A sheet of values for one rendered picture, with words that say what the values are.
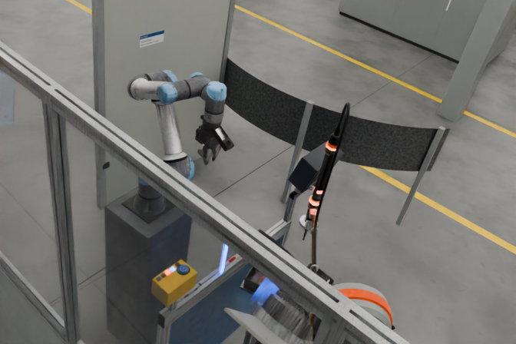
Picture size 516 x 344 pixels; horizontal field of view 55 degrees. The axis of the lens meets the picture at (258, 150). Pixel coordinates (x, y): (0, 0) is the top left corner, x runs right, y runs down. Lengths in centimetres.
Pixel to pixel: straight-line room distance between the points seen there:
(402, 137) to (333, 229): 92
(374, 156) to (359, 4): 471
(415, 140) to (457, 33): 407
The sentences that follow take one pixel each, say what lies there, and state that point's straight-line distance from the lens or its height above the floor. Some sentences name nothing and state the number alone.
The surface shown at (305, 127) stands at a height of 75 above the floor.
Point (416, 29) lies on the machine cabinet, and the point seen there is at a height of 25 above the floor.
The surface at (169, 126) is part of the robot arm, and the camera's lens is 235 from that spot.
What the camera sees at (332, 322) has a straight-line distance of 89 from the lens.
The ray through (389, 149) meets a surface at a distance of 382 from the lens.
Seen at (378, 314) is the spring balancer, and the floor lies 194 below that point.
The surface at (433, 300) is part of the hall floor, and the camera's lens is 393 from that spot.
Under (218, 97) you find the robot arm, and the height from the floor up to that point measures 175.
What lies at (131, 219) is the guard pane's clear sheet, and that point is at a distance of 124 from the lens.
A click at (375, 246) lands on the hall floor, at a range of 409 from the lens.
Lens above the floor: 271
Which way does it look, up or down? 35 degrees down
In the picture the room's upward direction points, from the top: 12 degrees clockwise
